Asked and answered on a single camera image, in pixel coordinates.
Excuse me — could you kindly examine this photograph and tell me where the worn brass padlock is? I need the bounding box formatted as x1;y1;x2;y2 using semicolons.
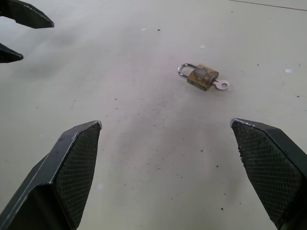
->
177;63;219;92

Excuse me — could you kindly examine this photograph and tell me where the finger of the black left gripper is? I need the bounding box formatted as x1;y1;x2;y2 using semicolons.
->
0;0;55;29
0;43;24;63

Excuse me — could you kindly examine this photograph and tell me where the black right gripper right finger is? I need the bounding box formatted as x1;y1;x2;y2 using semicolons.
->
230;117;307;230

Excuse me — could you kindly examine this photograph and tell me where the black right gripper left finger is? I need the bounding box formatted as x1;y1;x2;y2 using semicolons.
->
0;120;102;230

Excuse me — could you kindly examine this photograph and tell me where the small silver key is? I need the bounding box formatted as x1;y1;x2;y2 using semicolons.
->
211;80;230;91

